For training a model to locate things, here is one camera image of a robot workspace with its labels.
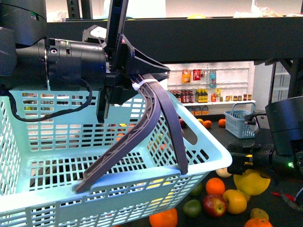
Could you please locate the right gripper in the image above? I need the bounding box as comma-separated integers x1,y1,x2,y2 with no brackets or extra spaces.
227,143,255,175

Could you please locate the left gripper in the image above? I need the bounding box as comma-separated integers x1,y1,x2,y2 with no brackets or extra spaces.
96,0,170,123

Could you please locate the yellow lemon large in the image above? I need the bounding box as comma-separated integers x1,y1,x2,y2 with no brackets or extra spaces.
233,169,271,196

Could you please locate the grey-brown basket handle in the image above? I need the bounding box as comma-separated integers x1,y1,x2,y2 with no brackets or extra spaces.
75,73,188,193

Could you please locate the light teal shopping basket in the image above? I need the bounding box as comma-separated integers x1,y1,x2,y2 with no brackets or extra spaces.
0,91,232,227

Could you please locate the black upper shelf beam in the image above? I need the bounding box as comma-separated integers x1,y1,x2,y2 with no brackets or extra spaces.
46,15,303,64

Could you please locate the small blue basket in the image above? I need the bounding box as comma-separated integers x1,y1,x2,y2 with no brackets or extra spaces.
224,102,256,139

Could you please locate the small orange mandarin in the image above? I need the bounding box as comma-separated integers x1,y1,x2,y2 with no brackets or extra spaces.
205,178,225,196

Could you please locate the golden orange persimmon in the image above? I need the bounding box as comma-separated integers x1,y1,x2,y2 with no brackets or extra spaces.
236,189,251,202

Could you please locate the yellow orange apple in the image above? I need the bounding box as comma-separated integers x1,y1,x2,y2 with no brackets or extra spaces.
223,189,247,215

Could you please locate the black fruit display tray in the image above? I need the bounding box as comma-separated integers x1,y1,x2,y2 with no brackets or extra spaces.
118,165,303,227

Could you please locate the green lime upper middle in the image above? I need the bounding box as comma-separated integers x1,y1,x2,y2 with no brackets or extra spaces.
190,183,203,197

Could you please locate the green lime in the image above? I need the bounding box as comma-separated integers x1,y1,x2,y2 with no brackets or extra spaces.
182,200,202,218
190,183,203,197

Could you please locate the red yellow apple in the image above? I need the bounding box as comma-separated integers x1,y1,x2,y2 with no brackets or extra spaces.
203,194,227,218

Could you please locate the olive kiwi upper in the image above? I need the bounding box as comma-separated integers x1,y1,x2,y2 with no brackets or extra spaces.
250,208,269,220

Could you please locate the red chili pepper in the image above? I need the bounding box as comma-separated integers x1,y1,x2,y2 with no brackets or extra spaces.
270,192,296,203

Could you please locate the green lime lower middle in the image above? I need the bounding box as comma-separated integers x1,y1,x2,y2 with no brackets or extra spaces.
182,200,202,218

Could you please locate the large orange centre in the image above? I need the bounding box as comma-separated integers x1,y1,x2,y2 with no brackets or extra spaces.
244,218,273,227

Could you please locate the large orange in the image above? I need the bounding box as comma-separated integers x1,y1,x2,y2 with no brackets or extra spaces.
149,208,178,227
244,218,273,227

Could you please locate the large orange left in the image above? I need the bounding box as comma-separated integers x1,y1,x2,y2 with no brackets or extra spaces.
149,208,178,227

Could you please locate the white cable tie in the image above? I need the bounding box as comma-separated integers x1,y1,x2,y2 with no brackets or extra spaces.
132,79,157,91

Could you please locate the white grocery wall shelf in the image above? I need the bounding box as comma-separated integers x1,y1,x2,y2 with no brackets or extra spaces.
165,61,255,114

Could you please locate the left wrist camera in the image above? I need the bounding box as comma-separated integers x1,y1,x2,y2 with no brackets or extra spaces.
82,25,107,44

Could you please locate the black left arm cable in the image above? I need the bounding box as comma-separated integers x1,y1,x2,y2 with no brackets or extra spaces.
4,79,93,123

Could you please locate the black shelf upright post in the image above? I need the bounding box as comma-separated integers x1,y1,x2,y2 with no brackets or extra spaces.
66,0,93,20

